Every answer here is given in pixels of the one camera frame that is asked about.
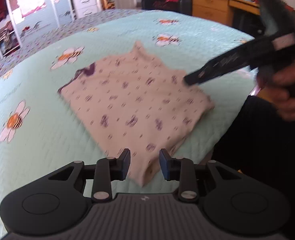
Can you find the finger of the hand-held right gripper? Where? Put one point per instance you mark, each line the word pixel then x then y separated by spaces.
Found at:
pixel 225 60

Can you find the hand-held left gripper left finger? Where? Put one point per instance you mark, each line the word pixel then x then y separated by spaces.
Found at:
pixel 126 163

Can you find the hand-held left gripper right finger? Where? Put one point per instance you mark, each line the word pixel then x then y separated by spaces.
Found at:
pixel 164 163

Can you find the cream printed shirt purple lace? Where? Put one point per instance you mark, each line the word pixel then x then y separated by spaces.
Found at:
pixel 137 100

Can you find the pile of clothes in wardrobe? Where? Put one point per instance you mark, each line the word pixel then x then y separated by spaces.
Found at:
pixel 7 38

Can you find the person's right hand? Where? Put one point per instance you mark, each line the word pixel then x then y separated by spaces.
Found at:
pixel 285 97

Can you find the wooden desk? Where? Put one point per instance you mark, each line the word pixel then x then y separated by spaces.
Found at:
pixel 210 7

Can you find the black armchair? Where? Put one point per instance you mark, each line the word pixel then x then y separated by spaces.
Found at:
pixel 162 6

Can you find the green bee-print quilt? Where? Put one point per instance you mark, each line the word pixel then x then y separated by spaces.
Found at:
pixel 50 130

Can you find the person's dark clothing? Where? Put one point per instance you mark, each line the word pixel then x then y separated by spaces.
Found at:
pixel 262 142

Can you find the wooden chair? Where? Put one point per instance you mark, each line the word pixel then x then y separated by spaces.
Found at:
pixel 107 1

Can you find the white drawer cabinet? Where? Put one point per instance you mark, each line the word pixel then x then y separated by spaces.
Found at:
pixel 85 5

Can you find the light blue sliding-door wardrobe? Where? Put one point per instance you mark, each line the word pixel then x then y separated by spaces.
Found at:
pixel 55 17

